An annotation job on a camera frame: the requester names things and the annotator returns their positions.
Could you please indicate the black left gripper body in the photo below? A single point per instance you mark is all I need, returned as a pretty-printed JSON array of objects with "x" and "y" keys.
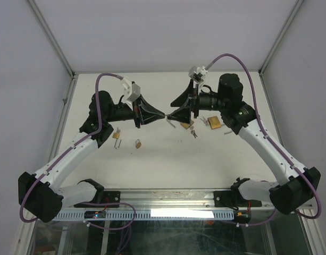
[{"x": 136, "y": 113}]

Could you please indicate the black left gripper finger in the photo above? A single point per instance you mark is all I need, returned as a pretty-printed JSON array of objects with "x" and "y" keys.
[
  {"x": 149, "y": 117},
  {"x": 147, "y": 109}
]

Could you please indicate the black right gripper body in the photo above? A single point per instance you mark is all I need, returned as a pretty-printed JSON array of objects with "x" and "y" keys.
[{"x": 193, "y": 101}]

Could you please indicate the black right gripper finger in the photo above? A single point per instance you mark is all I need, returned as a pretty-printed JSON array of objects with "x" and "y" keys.
[
  {"x": 184, "y": 100},
  {"x": 181, "y": 114}
]

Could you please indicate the medium brass padlock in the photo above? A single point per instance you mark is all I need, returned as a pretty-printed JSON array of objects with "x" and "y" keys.
[{"x": 184, "y": 125}]

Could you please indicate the brass padlock with keys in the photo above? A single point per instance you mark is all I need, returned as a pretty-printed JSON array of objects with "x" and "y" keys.
[{"x": 137, "y": 144}]

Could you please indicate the small brass padlock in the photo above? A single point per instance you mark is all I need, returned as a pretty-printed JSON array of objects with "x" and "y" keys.
[{"x": 116, "y": 137}]

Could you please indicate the large brass padlock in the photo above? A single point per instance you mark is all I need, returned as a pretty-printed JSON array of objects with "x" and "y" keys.
[{"x": 215, "y": 123}]

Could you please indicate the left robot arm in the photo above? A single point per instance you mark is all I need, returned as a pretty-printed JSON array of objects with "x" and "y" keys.
[{"x": 42, "y": 193}]

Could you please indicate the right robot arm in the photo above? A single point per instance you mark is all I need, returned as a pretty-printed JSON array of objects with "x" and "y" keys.
[{"x": 295, "y": 183}]

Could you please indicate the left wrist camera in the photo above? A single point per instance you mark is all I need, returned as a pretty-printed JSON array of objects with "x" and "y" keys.
[{"x": 131, "y": 91}]

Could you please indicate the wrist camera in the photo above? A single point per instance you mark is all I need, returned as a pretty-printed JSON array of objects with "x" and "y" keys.
[
  {"x": 131, "y": 91},
  {"x": 198, "y": 74}
]

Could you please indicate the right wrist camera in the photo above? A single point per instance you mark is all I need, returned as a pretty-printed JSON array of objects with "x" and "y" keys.
[{"x": 198, "y": 74}]

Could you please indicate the aluminium front rail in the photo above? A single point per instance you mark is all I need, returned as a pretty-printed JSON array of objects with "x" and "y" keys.
[{"x": 146, "y": 199}]

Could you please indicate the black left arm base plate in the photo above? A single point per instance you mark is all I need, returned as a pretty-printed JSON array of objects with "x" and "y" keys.
[{"x": 108, "y": 196}]

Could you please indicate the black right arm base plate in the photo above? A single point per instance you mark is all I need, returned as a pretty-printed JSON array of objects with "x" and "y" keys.
[{"x": 230, "y": 199}]

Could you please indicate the grey slotted cable duct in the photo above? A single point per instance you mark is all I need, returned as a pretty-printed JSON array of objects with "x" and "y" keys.
[{"x": 153, "y": 214}]

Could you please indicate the right aluminium frame post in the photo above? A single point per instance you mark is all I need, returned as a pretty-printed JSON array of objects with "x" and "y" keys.
[{"x": 281, "y": 34}]

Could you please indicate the aluminium frame post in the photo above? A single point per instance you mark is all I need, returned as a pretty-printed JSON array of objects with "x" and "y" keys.
[
  {"x": 281, "y": 34},
  {"x": 33, "y": 6}
]

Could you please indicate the left aluminium frame post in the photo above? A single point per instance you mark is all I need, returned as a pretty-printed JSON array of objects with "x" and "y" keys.
[{"x": 33, "y": 6}]

